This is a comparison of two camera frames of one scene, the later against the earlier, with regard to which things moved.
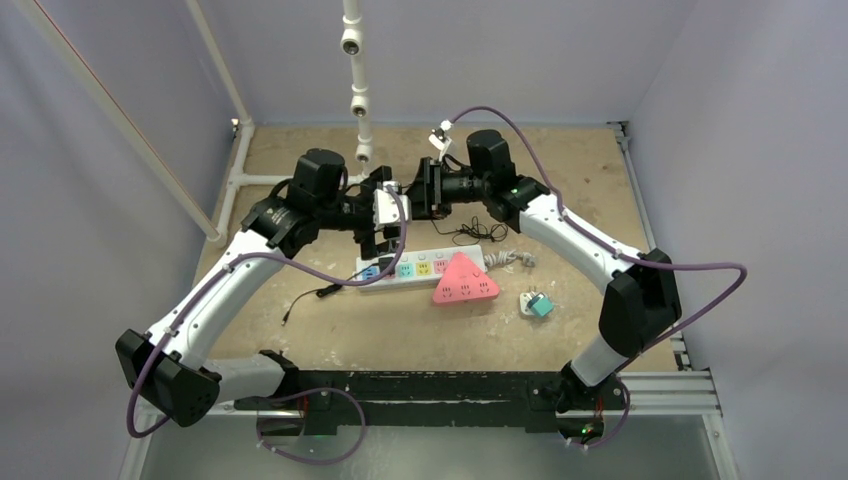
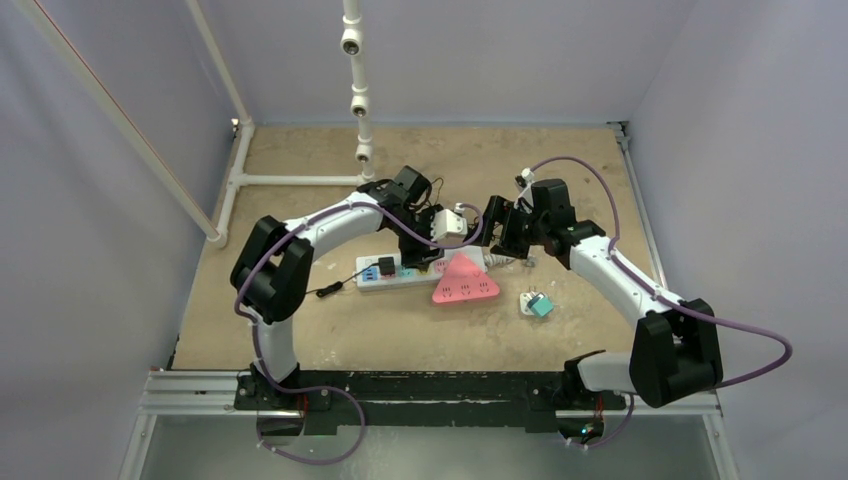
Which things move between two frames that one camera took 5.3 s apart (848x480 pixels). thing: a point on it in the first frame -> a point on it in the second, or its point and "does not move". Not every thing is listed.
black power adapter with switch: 386,264 does not move
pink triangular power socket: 464,281 does not move
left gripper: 369,245 -> 413,256
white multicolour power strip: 416,270 does not move
